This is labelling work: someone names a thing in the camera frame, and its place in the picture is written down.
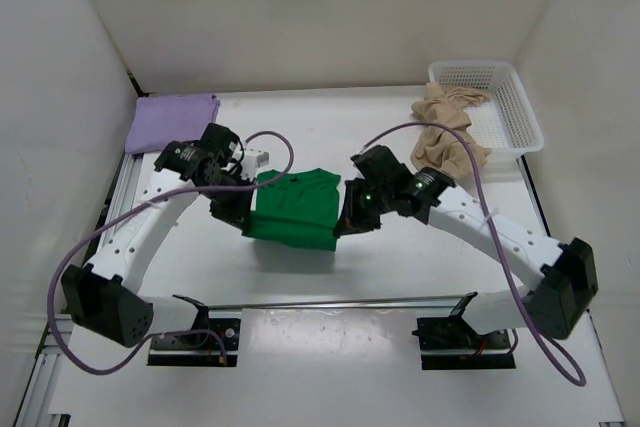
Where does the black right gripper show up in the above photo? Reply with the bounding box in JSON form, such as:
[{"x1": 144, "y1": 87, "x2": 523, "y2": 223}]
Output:
[{"x1": 334, "y1": 178, "x2": 393, "y2": 236}]

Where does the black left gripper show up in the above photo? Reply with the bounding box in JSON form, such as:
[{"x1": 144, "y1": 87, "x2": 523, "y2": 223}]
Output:
[{"x1": 201, "y1": 171, "x2": 257, "y2": 232}]

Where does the beige t shirt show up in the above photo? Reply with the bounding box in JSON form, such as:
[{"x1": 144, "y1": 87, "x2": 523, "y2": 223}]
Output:
[{"x1": 410, "y1": 82, "x2": 491, "y2": 180}]

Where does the purple t shirt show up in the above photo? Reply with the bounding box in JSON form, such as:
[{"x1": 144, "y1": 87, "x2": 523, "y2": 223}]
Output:
[{"x1": 124, "y1": 93, "x2": 220, "y2": 155}]

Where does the green t shirt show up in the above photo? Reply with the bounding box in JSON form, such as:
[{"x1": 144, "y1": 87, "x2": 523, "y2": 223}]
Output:
[{"x1": 244, "y1": 168, "x2": 341, "y2": 252}]

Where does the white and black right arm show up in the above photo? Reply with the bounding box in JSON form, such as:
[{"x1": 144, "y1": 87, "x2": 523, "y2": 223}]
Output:
[{"x1": 334, "y1": 145, "x2": 598, "y2": 347}]

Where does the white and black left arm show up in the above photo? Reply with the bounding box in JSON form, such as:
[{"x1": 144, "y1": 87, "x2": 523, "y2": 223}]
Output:
[{"x1": 61, "y1": 123, "x2": 269, "y2": 347}]

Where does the white plastic basket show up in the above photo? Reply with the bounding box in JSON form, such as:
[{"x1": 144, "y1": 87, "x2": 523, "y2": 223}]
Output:
[{"x1": 428, "y1": 60, "x2": 544, "y2": 169}]

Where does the aluminium table edge rail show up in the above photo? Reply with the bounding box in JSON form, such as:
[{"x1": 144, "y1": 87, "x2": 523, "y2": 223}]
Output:
[{"x1": 199, "y1": 293, "x2": 498, "y2": 311}]

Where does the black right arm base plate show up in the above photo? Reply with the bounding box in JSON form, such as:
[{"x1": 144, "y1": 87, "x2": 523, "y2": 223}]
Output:
[{"x1": 412, "y1": 317, "x2": 518, "y2": 371}]

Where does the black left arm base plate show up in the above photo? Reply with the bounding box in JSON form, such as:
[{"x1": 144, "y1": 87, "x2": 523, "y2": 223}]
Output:
[{"x1": 147, "y1": 310, "x2": 242, "y2": 368}]

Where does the aluminium left frame rail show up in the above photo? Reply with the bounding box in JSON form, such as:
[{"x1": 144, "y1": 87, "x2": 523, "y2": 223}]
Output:
[{"x1": 14, "y1": 91, "x2": 156, "y2": 427}]

